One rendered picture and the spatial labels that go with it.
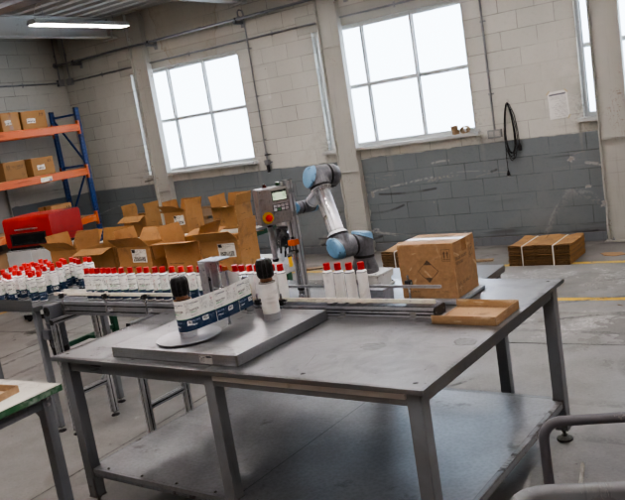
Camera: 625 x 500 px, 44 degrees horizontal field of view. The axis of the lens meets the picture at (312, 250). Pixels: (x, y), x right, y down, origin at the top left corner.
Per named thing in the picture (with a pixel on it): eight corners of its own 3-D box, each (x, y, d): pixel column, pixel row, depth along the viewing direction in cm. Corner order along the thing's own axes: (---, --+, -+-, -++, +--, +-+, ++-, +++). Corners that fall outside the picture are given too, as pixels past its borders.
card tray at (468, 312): (432, 323, 338) (431, 314, 337) (456, 307, 358) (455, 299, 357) (496, 325, 320) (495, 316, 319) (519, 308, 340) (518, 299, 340)
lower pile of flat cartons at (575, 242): (508, 266, 791) (505, 245, 788) (526, 254, 834) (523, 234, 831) (571, 265, 754) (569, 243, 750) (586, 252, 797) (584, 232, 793)
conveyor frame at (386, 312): (177, 312, 443) (176, 304, 442) (190, 306, 452) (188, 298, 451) (435, 318, 345) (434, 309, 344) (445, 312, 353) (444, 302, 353)
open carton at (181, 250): (153, 278, 597) (144, 231, 591) (195, 262, 642) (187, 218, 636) (198, 276, 574) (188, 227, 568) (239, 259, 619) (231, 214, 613)
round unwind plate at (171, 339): (143, 346, 358) (142, 344, 357) (188, 326, 382) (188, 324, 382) (189, 349, 339) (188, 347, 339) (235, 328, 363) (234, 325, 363)
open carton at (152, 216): (118, 240, 884) (112, 207, 878) (148, 231, 928) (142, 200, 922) (142, 238, 866) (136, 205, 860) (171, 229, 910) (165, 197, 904)
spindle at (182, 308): (175, 337, 359) (164, 278, 355) (188, 331, 367) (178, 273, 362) (188, 338, 354) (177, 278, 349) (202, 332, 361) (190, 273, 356)
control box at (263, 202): (257, 225, 406) (251, 189, 403) (288, 219, 411) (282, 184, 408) (263, 226, 396) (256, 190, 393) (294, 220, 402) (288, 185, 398)
